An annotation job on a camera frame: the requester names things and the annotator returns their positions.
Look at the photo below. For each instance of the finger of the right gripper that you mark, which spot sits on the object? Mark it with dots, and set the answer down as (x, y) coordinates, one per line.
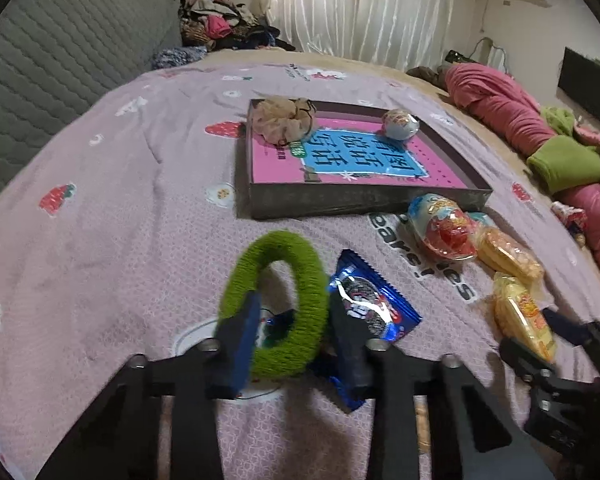
(527, 365)
(585, 335)

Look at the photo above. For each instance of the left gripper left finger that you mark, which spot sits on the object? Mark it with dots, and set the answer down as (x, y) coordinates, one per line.
(237, 335)

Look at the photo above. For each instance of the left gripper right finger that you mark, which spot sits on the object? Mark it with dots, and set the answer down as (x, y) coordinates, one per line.
(349, 336)

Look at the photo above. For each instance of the blue Oreo cookie packet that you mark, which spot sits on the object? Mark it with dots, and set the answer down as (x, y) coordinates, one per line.
(367, 295)

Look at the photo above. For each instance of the yellow snack pack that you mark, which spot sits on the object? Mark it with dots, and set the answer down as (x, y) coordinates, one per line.
(518, 316)

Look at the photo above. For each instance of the clear biscuit pack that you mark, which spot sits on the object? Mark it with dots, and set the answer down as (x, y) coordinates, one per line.
(504, 254)

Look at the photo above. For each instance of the beige fabric scrunchie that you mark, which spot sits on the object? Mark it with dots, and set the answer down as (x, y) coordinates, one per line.
(281, 121)

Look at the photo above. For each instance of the pale surprise egg toy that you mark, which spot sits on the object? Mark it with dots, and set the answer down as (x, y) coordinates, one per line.
(400, 125)

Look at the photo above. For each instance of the small red white plush toy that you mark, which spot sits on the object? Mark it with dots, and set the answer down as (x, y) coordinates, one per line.
(573, 219)

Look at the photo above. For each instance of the green fleece blanket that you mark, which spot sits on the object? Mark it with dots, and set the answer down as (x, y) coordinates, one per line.
(563, 161)

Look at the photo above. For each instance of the pink book in tray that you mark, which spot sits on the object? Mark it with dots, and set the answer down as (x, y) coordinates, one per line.
(345, 151)

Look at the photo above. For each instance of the pink quilt roll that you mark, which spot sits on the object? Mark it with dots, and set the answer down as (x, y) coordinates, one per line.
(502, 105)

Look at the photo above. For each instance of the dark floral pillow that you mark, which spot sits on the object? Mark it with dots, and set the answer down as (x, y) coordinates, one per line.
(177, 57)

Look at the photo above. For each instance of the pile of clothes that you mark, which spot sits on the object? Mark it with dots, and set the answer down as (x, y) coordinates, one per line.
(225, 25)

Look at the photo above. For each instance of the white striped curtain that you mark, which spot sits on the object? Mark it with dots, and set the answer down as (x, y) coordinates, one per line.
(400, 34)

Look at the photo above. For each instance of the grey quilted headboard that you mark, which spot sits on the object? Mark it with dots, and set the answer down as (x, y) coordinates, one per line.
(59, 57)

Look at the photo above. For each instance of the black wall television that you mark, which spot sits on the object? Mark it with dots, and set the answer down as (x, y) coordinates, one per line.
(579, 79)

